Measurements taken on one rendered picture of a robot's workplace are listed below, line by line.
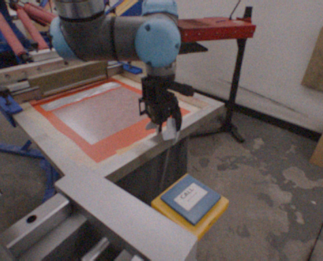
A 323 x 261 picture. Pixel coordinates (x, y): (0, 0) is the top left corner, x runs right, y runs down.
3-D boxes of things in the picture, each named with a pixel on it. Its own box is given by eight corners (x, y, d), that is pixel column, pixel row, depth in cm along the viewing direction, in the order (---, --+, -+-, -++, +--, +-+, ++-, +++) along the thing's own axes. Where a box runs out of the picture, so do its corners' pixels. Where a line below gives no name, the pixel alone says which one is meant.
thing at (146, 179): (188, 186, 110) (194, 111, 85) (113, 251, 83) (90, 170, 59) (183, 183, 112) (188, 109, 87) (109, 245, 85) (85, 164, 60)
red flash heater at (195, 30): (228, 29, 203) (230, 15, 197) (257, 39, 167) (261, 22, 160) (165, 32, 190) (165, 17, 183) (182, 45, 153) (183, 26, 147)
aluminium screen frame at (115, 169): (223, 112, 84) (224, 103, 82) (83, 202, 50) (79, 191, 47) (108, 66, 129) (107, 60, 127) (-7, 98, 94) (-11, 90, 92)
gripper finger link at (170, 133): (161, 151, 62) (155, 122, 58) (175, 142, 66) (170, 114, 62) (168, 154, 60) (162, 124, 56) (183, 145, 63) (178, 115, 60)
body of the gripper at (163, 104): (139, 117, 60) (134, 74, 53) (161, 107, 65) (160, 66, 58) (158, 128, 55) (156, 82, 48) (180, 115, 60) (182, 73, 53)
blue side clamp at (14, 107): (28, 122, 80) (21, 105, 76) (13, 128, 77) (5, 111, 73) (5, 98, 97) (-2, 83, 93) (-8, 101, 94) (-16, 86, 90)
